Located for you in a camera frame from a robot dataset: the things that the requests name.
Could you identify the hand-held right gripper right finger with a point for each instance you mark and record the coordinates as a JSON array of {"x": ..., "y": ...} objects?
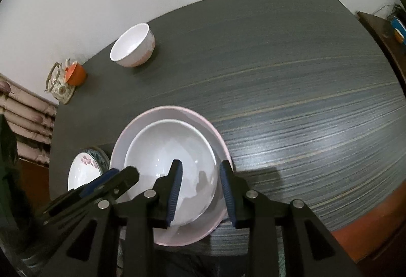
[{"x": 227, "y": 194}]

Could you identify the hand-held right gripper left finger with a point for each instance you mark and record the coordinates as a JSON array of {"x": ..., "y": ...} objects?
[{"x": 175, "y": 194}]

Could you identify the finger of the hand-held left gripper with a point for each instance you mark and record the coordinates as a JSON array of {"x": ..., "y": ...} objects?
[
  {"x": 98, "y": 183},
  {"x": 125, "y": 180}
]

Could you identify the white plate with pink flowers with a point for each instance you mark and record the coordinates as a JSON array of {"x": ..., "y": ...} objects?
[{"x": 81, "y": 175}]

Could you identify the large blue floral plate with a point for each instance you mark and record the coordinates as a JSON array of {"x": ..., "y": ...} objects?
[{"x": 103, "y": 154}]

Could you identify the white bowl with blue band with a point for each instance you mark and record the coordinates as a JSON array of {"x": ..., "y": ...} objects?
[{"x": 165, "y": 150}]

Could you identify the white bowl with pink base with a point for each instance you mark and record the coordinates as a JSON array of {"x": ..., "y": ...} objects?
[{"x": 130, "y": 45}]

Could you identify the striped pink sofa cushion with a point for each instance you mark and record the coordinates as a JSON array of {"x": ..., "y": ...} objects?
[{"x": 28, "y": 118}]

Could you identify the orange cup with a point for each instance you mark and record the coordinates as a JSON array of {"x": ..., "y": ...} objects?
[{"x": 76, "y": 74}]

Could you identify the dark wooden side cabinet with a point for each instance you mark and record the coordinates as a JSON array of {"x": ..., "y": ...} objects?
[{"x": 380, "y": 33}]

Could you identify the blue box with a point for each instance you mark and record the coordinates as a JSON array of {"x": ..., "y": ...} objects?
[{"x": 399, "y": 28}]

